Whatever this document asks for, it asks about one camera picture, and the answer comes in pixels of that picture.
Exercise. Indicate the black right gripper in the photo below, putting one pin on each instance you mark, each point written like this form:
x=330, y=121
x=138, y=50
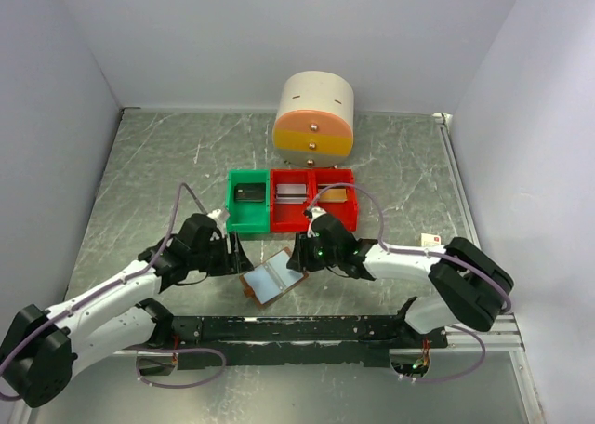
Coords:
x=301, y=259

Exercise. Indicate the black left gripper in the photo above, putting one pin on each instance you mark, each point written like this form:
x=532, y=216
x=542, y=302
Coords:
x=231, y=262

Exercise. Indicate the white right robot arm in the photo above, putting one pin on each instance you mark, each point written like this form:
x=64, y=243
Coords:
x=470, y=288

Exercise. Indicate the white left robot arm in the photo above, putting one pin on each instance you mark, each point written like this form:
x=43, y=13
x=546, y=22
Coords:
x=43, y=350

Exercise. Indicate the gold card in bin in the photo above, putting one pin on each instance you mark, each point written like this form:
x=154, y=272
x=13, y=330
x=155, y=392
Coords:
x=334, y=195

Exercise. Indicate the silver card in bin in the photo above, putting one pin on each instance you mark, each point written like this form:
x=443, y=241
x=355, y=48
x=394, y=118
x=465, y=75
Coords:
x=293, y=194

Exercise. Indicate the white small card box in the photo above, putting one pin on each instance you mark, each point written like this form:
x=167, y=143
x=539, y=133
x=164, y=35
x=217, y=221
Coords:
x=430, y=240

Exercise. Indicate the red bin right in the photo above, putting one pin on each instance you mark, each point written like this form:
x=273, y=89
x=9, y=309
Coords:
x=346, y=212

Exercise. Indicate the red bin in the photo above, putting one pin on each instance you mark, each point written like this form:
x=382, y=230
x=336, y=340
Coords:
x=286, y=218
x=346, y=212

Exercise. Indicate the red bin middle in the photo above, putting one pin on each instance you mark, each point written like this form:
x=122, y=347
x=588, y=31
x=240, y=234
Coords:
x=286, y=218

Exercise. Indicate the green bin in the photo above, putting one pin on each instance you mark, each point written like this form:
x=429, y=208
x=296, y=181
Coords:
x=248, y=218

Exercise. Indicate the white round drawer cabinet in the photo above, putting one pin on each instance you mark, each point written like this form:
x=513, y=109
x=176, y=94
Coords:
x=314, y=122

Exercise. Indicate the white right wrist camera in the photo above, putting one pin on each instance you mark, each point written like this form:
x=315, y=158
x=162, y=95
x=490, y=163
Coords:
x=312, y=214

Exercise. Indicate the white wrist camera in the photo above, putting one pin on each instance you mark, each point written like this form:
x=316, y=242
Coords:
x=312, y=214
x=220, y=216

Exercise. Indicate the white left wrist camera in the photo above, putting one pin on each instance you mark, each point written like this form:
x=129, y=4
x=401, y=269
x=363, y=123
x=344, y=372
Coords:
x=220, y=216

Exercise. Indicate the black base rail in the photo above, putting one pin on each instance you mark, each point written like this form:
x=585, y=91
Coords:
x=300, y=340

